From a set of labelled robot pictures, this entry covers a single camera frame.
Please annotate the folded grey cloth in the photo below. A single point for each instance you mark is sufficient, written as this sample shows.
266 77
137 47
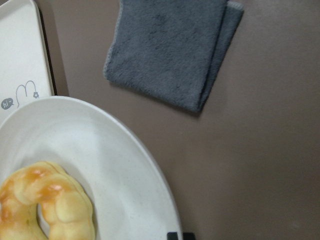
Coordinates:
172 50

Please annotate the cream rabbit serving tray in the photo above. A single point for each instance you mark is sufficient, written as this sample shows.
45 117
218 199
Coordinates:
24 67

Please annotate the white round plate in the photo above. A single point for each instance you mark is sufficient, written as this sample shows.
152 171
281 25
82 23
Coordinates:
130 196

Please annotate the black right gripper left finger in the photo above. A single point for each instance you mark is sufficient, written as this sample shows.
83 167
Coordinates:
172 236

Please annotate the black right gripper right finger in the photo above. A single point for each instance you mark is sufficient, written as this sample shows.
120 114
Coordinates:
189 236

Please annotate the glazed ring donut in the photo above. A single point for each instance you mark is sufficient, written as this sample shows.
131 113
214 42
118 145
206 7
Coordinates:
42 202

